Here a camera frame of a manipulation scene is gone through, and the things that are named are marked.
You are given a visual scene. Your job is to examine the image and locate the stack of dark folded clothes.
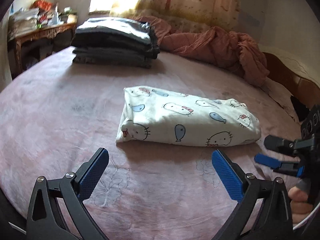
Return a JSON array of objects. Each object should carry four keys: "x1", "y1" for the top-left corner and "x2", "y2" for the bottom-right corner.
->
[{"x1": 71, "y1": 17, "x2": 160, "y2": 68}]

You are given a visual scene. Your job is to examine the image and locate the person's right hand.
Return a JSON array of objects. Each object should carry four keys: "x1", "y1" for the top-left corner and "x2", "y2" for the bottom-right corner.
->
[{"x1": 288, "y1": 186, "x2": 313, "y2": 225}]

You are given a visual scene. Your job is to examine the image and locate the stack of books on desk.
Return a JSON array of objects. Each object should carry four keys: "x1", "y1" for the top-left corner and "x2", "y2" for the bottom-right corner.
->
[{"x1": 59, "y1": 7, "x2": 78, "y2": 24}]

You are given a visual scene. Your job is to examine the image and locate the rust red crumpled quilt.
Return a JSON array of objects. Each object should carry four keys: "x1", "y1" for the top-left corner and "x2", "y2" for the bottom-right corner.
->
[{"x1": 134, "y1": 16, "x2": 270, "y2": 87}]

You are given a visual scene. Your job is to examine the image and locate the stack of white papers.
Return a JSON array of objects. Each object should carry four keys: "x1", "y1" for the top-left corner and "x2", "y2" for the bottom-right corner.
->
[{"x1": 8, "y1": 8, "x2": 39, "y2": 40}]

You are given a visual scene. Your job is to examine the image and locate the red package on desk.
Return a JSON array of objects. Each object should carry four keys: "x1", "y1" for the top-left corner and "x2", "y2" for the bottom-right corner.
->
[{"x1": 30, "y1": 0, "x2": 53, "y2": 11}]

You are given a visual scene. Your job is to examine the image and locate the white cable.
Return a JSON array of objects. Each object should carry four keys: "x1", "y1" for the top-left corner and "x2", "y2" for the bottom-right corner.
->
[{"x1": 292, "y1": 207, "x2": 320, "y2": 231}]

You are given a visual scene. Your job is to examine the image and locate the white cartoon print pants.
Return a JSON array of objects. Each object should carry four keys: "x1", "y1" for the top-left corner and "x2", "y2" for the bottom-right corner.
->
[{"x1": 116, "y1": 86, "x2": 261, "y2": 147}]

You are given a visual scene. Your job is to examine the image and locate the wooden bed headboard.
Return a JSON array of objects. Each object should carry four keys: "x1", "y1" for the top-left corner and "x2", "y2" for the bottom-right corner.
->
[{"x1": 259, "y1": 44, "x2": 319, "y2": 108}]

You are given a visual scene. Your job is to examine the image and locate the pink bed sheet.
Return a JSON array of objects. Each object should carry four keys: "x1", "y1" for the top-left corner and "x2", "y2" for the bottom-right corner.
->
[{"x1": 1, "y1": 48, "x2": 300, "y2": 239}]

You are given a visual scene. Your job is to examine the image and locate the carved wooden desk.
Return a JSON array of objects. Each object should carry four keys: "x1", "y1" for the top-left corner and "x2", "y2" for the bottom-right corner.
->
[{"x1": 8, "y1": 22, "x2": 77, "y2": 74}]

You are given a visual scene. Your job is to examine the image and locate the black clothing near headboard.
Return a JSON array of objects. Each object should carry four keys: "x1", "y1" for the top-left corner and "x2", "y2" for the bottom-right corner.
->
[{"x1": 290, "y1": 96, "x2": 310, "y2": 122}]

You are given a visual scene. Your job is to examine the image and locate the tree print curtain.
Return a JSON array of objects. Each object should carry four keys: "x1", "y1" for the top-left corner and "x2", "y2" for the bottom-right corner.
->
[{"x1": 110, "y1": 0, "x2": 240, "y2": 33}]

